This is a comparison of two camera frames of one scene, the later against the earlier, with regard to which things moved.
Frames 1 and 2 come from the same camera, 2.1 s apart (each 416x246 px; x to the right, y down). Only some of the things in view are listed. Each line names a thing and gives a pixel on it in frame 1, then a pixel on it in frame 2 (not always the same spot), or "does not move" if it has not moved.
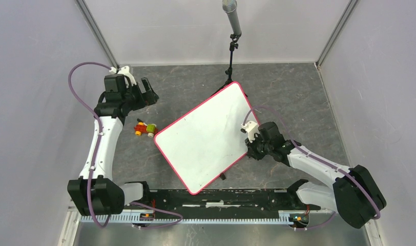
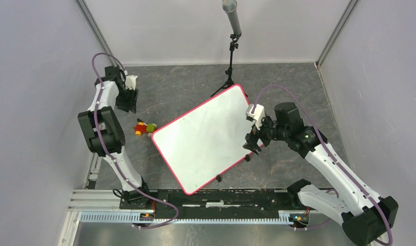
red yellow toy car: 142,127 does not move
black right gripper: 250,150 → 251,139
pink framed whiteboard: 207,141 does not move
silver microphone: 229,6 does not move
